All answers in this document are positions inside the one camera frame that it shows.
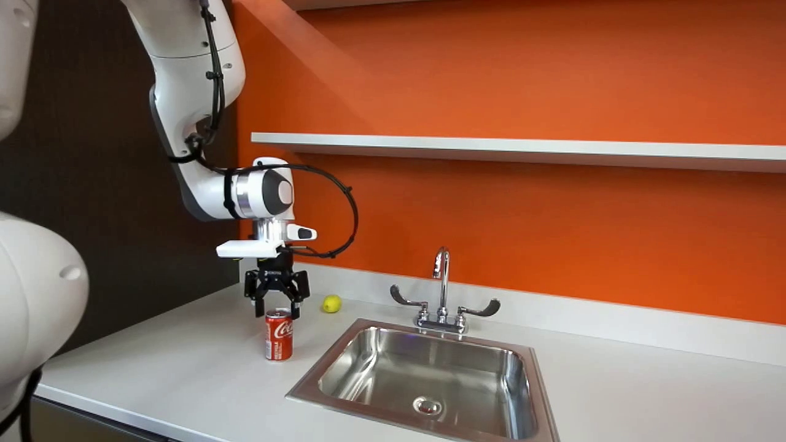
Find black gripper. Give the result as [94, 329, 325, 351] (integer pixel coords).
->
[240, 254, 311, 322]

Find red soda can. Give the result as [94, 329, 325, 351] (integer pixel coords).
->
[262, 304, 295, 363]

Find round metal sink drain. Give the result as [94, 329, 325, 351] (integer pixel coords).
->
[411, 395, 444, 421]

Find stainless steel sink basin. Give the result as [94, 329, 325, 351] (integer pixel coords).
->
[284, 317, 563, 442]

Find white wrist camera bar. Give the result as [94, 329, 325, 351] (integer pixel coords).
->
[213, 236, 290, 264]

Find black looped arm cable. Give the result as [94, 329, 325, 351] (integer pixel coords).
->
[167, 131, 360, 264]

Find chrome two-handle faucet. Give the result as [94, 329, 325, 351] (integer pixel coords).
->
[387, 245, 504, 342]

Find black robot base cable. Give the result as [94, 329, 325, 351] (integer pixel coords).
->
[0, 367, 43, 442]

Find white wall shelf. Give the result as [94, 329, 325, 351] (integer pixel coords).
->
[247, 131, 786, 174]

